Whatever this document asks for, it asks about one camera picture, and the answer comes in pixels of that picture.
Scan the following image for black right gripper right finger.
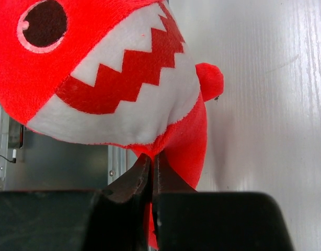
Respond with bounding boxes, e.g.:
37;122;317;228
152;153;293;250

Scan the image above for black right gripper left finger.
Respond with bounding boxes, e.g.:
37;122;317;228
0;155;151;250

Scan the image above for red shark plush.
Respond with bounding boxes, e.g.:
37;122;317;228
0;0;225;249

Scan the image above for aluminium frame rail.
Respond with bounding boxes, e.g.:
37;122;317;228
0;106;136;191

